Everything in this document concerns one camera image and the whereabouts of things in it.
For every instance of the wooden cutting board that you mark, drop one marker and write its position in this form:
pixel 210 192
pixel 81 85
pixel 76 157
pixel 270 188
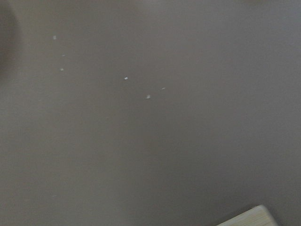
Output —
pixel 257 216

